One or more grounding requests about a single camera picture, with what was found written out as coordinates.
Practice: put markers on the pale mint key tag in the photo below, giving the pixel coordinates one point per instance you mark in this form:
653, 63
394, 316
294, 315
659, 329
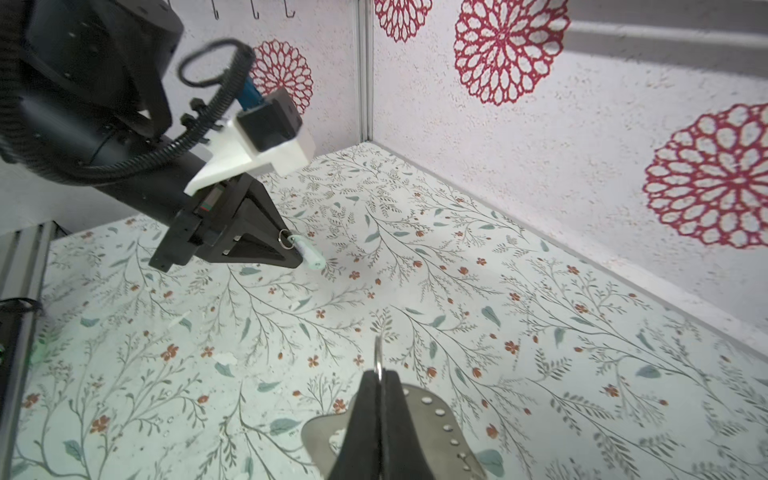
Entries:
313, 259

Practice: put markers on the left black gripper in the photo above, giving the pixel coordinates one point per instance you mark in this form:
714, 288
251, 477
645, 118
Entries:
234, 221

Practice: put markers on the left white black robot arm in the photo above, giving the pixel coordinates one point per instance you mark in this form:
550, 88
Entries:
83, 104

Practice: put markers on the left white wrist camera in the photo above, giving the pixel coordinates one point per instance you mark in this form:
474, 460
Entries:
270, 134

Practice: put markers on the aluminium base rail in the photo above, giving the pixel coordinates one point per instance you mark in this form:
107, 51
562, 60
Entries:
24, 255

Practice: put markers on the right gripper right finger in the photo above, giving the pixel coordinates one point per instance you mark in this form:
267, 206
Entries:
401, 453

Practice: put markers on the silver metal key bottle opener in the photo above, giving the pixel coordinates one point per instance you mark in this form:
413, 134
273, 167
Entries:
440, 437

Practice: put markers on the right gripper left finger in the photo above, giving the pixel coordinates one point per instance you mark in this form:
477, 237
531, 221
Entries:
360, 454

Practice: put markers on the black wire wall basket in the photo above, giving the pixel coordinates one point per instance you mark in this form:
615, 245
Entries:
237, 10

